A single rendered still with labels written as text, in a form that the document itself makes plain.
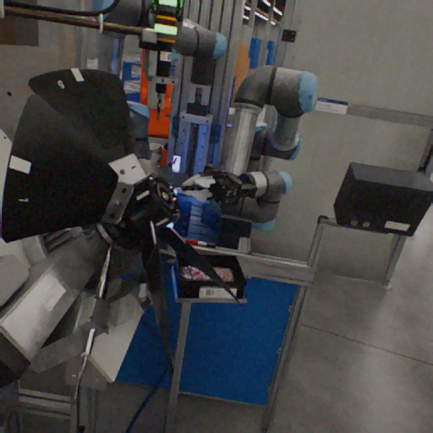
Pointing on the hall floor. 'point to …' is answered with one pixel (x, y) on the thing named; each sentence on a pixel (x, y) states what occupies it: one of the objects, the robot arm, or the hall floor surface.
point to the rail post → (285, 357)
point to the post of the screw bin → (177, 365)
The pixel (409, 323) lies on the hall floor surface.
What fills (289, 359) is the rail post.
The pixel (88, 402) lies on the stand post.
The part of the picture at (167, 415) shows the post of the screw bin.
